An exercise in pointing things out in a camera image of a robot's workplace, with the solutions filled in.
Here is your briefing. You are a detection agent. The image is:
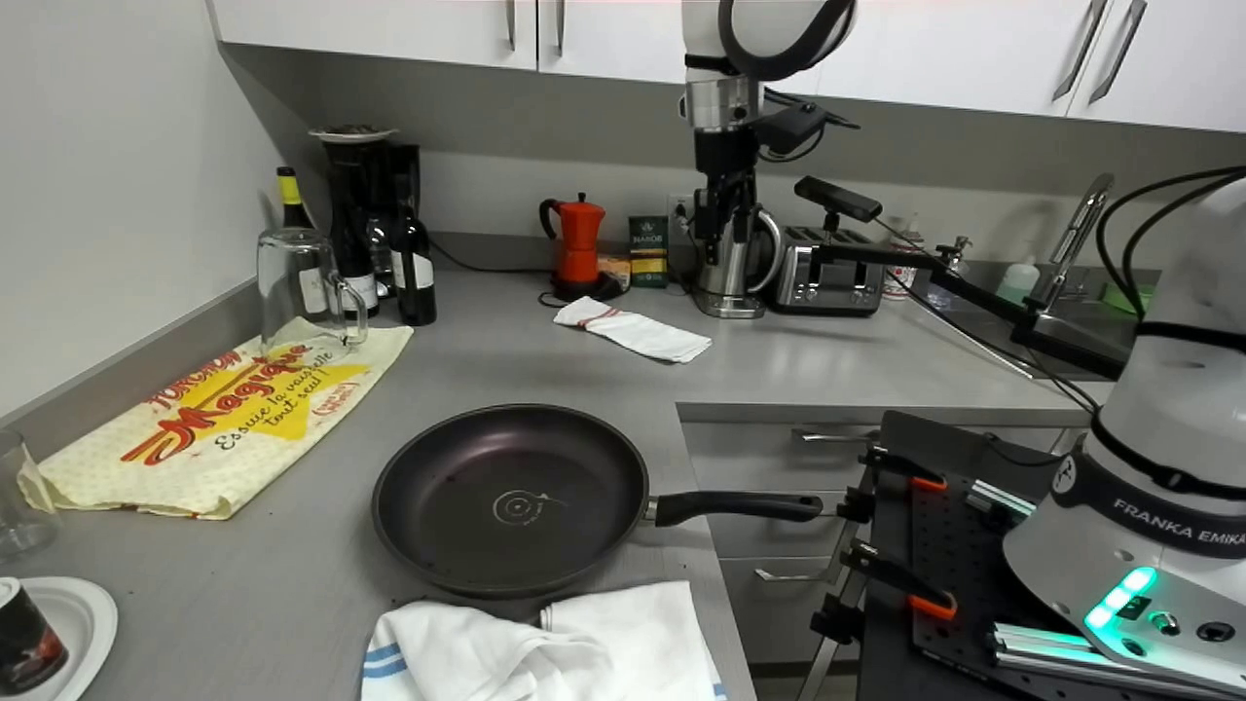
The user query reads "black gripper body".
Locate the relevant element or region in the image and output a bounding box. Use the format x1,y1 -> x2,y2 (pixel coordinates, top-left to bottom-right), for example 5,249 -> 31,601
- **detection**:
689,124 -> 767,203

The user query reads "white towel with blue stripe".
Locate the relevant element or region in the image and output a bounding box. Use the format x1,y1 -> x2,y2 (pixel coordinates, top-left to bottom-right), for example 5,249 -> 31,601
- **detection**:
358,595 -> 560,701

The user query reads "white towel with red stripe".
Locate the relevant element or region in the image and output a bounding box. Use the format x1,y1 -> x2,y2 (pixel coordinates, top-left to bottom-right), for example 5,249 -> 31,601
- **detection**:
553,290 -> 718,371

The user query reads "dark nonstick frying pan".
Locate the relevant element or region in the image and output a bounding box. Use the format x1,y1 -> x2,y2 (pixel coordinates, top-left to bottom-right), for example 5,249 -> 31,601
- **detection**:
367,399 -> 830,602

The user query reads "plain white towel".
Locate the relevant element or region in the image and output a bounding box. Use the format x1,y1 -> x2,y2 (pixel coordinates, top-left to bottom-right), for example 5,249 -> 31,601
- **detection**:
535,576 -> 728,701

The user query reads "yellow red printed tea towel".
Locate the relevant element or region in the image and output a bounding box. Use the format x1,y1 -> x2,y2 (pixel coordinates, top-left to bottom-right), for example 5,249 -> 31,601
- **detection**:
14,314 -> 417,524

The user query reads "stainless steel kettle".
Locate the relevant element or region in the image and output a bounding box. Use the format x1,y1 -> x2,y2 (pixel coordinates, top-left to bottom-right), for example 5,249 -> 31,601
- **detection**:
685,203 -> 791,324

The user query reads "green tea box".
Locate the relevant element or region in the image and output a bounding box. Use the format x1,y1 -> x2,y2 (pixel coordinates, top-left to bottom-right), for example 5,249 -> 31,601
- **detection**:
627,214 -> 672,290

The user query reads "silver toaster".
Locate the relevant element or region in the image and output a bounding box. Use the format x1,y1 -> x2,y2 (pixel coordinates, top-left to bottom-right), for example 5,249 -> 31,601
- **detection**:
770,224 -> 894,320

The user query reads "red moka pot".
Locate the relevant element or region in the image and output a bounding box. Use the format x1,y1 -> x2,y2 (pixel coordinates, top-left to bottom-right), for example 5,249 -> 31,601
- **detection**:
536,189 -> 611,303

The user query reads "white upper cabinet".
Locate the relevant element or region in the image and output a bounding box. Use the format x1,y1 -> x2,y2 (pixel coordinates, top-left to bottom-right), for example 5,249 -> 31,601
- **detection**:
765,0 -> 1246,138
207,0 -> 689,88

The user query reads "white soap bottle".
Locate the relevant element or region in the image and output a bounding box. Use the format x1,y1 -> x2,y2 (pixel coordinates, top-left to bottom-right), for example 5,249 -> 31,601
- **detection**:
998,253 -> 1046,311

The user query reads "dark wine bottle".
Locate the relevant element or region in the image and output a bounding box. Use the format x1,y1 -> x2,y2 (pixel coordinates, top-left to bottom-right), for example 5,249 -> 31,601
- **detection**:
387,189 -> 439,325

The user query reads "chrome sink faucet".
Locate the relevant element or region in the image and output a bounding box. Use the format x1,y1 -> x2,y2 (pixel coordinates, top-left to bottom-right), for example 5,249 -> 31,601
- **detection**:
1032,170 -> 1122,311

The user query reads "black coffee maker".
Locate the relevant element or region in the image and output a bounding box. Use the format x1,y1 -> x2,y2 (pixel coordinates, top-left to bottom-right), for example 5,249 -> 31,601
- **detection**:
308,124 -> 430,314

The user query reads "black perforated mounting board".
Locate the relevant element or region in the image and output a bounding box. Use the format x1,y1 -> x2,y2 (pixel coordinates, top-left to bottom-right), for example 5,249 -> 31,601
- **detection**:
855,407 -> 1137,701

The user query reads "wine bottle with yellow neck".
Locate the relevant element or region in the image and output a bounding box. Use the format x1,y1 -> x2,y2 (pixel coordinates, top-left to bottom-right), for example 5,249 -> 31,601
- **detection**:
269,163 -> 334,325

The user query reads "large clear drinking glass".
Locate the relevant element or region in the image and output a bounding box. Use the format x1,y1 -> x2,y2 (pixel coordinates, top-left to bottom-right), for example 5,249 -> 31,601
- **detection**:
255,222 -> 370,351

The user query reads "white plate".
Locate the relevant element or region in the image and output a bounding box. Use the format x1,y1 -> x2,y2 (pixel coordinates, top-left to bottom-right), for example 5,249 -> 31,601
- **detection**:
0,573 -> 126,701

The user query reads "small clear glass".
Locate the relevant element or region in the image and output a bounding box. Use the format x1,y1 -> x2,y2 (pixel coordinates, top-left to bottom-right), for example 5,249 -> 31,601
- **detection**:
0,431 -> 64,555

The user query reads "black printed mug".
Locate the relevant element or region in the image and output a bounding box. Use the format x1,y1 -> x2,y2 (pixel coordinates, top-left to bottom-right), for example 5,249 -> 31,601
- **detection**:
0,573 -> 75,695

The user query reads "black bar camera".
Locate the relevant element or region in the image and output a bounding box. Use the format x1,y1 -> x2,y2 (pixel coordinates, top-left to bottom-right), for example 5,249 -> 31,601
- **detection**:
791,170 -> 889,224

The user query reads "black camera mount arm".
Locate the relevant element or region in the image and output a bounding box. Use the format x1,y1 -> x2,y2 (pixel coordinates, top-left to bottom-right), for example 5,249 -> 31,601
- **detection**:
814,235 -> 1132,383

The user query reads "black clamp with orange handle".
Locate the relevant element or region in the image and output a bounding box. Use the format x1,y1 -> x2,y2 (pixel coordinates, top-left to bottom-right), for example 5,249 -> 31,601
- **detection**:
809,541 -> 966,646
855,445 -> 954,507

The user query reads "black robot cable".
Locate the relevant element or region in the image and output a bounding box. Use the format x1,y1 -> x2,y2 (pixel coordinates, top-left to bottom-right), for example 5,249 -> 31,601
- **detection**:
1094,163 -> 1246,320

